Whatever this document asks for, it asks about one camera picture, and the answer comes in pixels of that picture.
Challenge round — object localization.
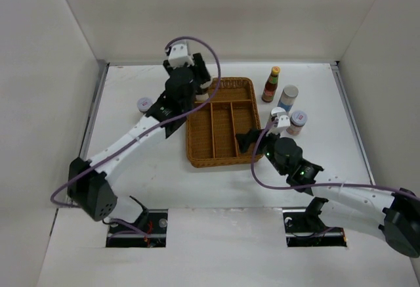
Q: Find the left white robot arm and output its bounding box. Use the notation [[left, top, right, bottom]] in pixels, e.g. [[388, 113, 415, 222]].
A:
[[67, 53, 212, 234]]

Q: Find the left metal frame rail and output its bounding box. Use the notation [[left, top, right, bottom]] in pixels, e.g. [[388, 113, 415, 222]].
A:
[[78, 59, 110, 160]]

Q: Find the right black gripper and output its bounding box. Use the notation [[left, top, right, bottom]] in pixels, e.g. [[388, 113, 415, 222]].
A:
[[236, 126, 287, 176]]

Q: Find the grey-lid dark spice jar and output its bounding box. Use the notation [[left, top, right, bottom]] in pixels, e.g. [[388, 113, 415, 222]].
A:
[[136, 97, 153, 113]]

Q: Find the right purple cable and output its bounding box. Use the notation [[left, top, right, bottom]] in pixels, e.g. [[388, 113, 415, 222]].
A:
[[250, 119, 420, 202]]

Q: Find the red sauce bottle yellow cap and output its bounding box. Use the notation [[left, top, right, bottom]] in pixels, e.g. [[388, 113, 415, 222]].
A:
[[261, 66, 281, 102]]

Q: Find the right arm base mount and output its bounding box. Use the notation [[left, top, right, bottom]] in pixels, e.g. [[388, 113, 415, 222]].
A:
[[282, 198, 347, 248]]

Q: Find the right metal frame rail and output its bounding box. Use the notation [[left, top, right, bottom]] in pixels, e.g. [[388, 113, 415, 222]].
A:
[[330, 62, 375, 185]]

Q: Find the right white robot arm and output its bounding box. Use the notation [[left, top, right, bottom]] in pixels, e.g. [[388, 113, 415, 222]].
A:
[[236, 129, 419, 258]]

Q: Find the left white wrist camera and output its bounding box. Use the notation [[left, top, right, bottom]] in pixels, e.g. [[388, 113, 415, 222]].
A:
[[165, 39, 194, 68]]

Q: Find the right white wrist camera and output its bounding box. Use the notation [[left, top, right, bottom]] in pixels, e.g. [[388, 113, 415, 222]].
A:
[[269, 107, 290, 135]]

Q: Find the brown wicker divided tray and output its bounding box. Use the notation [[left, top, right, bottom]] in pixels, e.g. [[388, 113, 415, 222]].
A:
[[186, 77, 261, 168]]

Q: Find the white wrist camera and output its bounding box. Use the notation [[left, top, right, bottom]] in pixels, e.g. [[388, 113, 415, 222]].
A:
[[269, 107, 290, 135], [165, 39, 194, 68]]

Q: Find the metal frame rail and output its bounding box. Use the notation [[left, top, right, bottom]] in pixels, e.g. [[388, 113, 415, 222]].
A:
[[78, 59, 110, 160], [330, 62, 375, 185]]

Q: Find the silver-lid white blue canister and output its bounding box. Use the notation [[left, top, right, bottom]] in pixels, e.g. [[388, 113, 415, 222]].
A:
[[277, 85, 299, 113]]

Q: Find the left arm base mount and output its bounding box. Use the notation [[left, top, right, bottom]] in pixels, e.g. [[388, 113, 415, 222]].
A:
[[102, 196, 169, 248]]

